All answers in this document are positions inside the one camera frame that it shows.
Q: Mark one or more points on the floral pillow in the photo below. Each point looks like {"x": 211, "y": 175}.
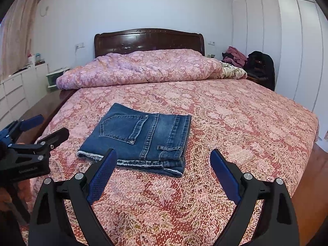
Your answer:
{"x": 234, "y": 71}

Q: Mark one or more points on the pink curtain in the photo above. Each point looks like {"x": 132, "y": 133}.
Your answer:
{"x": 18, "y": 30}

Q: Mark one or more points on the pink floral quilt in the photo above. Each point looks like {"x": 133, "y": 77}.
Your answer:
{"x": 143, "y": 69}

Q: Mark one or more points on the person's left forearm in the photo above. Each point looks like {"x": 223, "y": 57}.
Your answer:
{"x": 10, "y": 232}

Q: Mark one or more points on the green bedside box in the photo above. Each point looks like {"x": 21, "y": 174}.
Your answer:
{"x": 55, "y": 78}

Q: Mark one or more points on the pink patterned bedspread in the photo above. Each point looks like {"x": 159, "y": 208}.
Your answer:
{"x": 230, "y": 133}

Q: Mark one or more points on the purple clothes pile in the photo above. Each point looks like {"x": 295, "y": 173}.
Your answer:
{"x": 237, "y": 55}

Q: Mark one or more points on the white wardrobe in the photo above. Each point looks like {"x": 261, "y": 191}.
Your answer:
{"x": 256, "y": 30}

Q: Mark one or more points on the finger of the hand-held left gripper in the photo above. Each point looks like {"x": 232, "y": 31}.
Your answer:
{"x": 32, "y": 123}
{"x": 57, "y": 137}

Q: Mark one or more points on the white drawer cabinet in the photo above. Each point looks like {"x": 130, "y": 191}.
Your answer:
{"x": 15, "y": 89}

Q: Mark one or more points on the person's left hand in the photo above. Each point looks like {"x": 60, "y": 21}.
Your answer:
{"x": 4, "y": 199}

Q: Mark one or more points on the blue denim pants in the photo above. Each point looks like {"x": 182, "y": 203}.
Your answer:
{"x": 138, "y": 138}

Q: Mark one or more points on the dark wooden headboard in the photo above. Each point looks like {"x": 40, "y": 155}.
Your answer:
{"x": 148, "y": 41}

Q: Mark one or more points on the black bag on chair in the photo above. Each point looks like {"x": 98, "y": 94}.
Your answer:
{"x": 261, "y": 66}

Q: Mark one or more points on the group of small bottles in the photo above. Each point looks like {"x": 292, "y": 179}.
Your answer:
{"x": 37, "y": 59}

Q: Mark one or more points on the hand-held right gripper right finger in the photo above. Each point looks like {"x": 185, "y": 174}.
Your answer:
{"x": 225, "y": 176}

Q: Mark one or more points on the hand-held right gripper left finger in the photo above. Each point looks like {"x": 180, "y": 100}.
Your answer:
{"x": 101, "y": 179}

